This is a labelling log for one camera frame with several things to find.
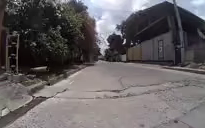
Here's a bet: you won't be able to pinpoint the raised concrete pavement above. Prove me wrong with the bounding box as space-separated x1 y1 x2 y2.
123 60 205 76

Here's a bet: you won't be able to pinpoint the grey concrete road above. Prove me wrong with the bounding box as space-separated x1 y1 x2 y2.
4 59 205 128

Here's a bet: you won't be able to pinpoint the row of green trees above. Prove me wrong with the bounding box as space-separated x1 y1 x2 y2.
3 0 103 68

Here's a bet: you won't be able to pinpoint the dark trees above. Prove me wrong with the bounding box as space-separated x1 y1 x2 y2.
104 20 131 63

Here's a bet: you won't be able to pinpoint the grey building with dark roof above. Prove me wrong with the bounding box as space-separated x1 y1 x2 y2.
124 0 205 66

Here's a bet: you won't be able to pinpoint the white metal gate frame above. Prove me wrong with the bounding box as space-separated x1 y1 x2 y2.
4 32 21 75

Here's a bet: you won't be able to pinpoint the grey concrete pavement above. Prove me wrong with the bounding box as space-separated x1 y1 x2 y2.
0 63 91 124

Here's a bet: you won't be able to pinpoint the grey utility pole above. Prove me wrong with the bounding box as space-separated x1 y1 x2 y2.
171 0 186 66

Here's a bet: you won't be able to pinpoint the dark kerbside gutter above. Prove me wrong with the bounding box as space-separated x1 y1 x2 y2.
0 95 49 128

